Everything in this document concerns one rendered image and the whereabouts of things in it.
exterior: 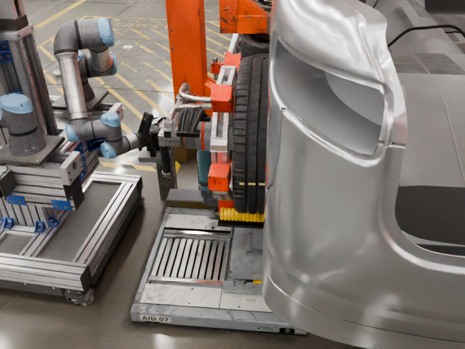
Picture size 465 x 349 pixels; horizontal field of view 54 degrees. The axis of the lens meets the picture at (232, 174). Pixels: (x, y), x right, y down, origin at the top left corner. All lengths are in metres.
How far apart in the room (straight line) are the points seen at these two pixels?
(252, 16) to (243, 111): 2.66
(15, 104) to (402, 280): 1.58
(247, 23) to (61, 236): 2.58
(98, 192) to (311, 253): 1.98
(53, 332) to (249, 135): 1.37
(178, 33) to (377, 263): 1.66
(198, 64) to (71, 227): 1.10
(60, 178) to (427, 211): 1.45
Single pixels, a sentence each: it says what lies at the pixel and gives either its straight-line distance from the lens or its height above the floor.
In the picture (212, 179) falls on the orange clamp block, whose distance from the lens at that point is 1.68.
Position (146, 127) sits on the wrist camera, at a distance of 2.07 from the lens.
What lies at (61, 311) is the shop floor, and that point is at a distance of 2.52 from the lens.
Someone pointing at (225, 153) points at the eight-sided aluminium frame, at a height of 0.93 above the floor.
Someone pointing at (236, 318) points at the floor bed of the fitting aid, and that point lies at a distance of 2.23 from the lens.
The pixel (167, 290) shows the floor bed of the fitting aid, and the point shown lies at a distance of 2.37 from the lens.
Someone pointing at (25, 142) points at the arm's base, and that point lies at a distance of 2.09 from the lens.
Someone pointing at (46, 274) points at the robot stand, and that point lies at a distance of 2.40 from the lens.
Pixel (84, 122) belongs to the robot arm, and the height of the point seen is 0.95.
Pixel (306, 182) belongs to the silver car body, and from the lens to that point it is 0.93.
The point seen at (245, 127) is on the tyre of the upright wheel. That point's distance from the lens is 1.66.
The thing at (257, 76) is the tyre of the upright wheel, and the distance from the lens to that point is 1.75.
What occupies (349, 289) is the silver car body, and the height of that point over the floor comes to 1.06.
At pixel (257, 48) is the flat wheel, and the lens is 4.09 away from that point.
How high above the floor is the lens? 1.84
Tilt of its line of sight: 35 degrees down
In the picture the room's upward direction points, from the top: 1 degrees counter-clockwise
